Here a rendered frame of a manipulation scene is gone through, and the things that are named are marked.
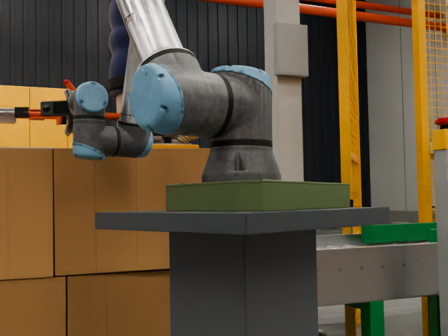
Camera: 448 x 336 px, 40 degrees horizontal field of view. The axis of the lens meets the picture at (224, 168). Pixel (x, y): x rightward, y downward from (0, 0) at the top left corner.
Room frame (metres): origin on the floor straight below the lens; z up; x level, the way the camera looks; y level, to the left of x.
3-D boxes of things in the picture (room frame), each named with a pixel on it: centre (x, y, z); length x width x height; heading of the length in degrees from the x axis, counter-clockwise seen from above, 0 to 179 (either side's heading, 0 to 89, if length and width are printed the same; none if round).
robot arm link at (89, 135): (1.77, 0.38, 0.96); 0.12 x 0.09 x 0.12; 127
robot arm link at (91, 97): (1.77, 0.39, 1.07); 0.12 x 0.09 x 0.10; 23
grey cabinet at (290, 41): (3.49, -0.40, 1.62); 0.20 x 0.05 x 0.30; 112
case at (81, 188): (2.20, 0.31, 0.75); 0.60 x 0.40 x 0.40; 109
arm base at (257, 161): (1.47, -0.04, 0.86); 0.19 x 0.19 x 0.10
